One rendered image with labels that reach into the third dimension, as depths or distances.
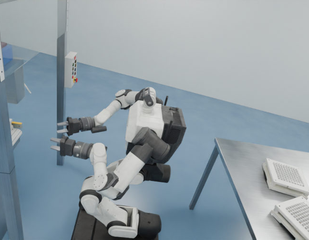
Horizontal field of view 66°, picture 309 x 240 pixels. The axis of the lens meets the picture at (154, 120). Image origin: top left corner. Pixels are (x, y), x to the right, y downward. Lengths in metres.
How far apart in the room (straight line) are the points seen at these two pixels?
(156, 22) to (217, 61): 1.34
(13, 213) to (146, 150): 0.93
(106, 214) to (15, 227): 0.55
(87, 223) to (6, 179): 0.77
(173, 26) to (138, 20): 0.66
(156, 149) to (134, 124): 0.19
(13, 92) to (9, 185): 0.49
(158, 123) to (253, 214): 0.76
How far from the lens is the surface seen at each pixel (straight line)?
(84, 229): 1.98
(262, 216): 1.56
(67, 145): 1.34
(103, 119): 1.55
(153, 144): 1.07
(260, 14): 4.73
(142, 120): 1.18
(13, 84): 1.46
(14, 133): 1.65
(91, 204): 1.64
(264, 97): 5.18
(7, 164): 1.40
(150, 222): 1.88
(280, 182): 1.76
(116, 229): 1.84
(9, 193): 1.56
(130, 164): 1.07
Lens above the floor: 1.85
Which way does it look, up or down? 31 degrees down
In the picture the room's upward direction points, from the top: 14 degrees clockwise
